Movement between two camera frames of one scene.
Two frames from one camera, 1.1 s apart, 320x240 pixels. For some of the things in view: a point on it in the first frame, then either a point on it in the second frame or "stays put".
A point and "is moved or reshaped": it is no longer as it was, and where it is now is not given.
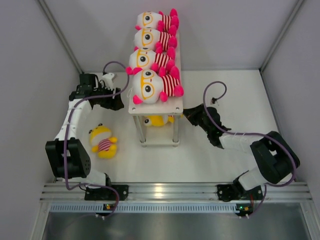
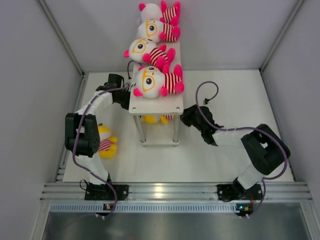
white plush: [143, 58] is moved or reshaped
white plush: [148, 86] is moved or reshaped
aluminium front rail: [278, 191] stays put
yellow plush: [102, 142] stays put
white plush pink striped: [150, 19] → [153, 11]
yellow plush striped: [157, 120] is moved or reshaped
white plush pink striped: [161, 39] is moved or reshaped
